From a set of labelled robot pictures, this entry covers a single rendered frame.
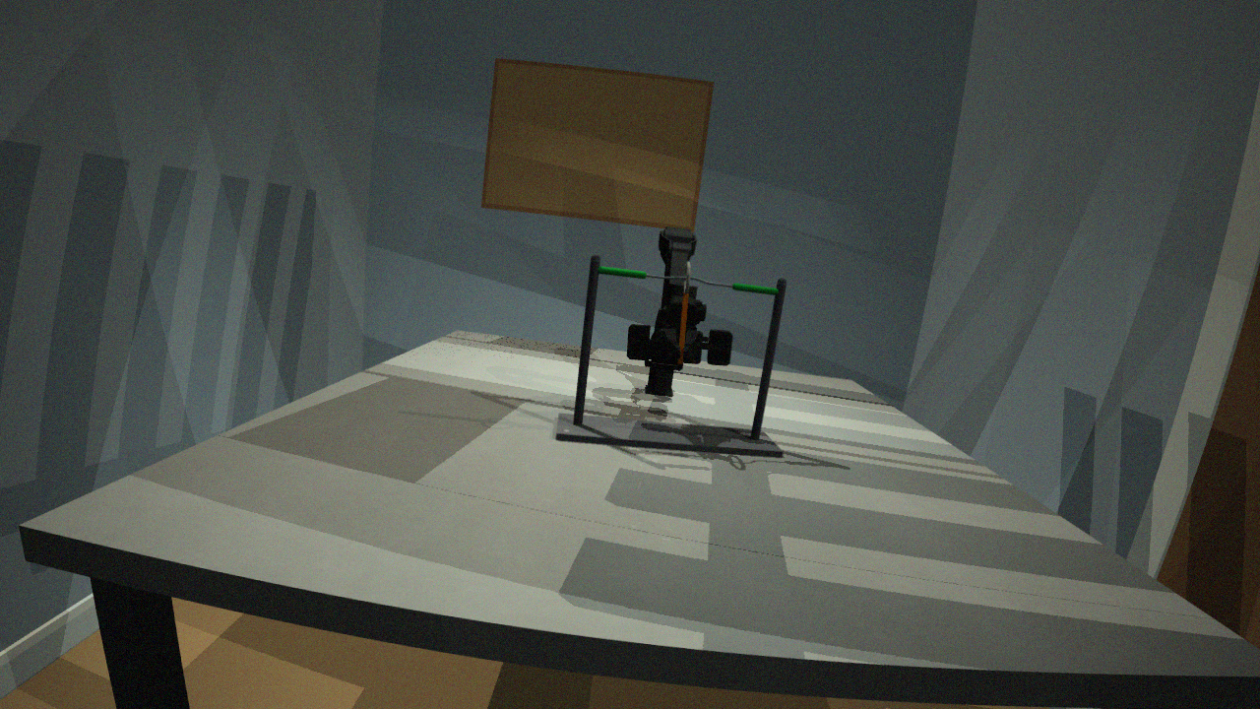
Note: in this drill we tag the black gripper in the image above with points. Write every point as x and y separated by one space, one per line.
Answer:
669 350

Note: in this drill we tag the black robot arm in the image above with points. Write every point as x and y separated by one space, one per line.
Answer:
677 246

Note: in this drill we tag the orange handle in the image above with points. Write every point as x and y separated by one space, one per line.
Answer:
684 310

